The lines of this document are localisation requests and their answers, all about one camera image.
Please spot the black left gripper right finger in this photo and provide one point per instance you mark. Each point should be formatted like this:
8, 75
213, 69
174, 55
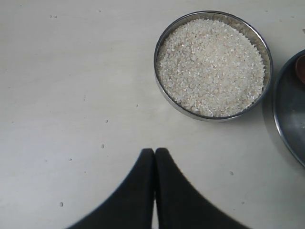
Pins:
179, 204

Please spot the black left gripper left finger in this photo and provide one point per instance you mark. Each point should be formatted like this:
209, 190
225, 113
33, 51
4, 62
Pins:
130, 206

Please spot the dark wooden spoon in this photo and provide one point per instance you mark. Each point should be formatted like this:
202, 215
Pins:
300, 68

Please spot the steel bowl of rice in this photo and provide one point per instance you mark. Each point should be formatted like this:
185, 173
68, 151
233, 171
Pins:
212, 66

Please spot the round steel plate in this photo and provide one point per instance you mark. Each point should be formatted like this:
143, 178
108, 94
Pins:
288, 105

